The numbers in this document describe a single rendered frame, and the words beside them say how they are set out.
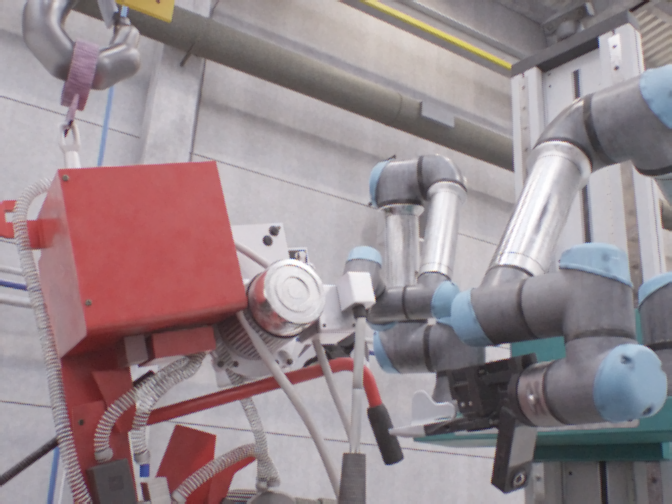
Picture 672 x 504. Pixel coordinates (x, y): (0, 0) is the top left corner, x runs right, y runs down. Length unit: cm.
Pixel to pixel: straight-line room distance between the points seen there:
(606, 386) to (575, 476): 93
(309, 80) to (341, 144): 153
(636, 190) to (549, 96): 43
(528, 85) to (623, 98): 90
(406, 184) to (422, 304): 38
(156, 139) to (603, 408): 852
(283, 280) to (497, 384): 33
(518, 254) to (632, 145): 28
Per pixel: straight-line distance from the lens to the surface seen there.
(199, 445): 125
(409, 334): 168
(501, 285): 88
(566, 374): 80
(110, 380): 110
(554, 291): 82
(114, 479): 104
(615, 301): 81
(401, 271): 171
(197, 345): 106
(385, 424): 113
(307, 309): 101
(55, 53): 131
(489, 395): 92
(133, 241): 98
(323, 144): 1078
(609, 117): 111
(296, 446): 946
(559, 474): 168
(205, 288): 99
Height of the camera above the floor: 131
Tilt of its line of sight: 20 degrees up
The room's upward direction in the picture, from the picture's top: 4 degrees clockwise
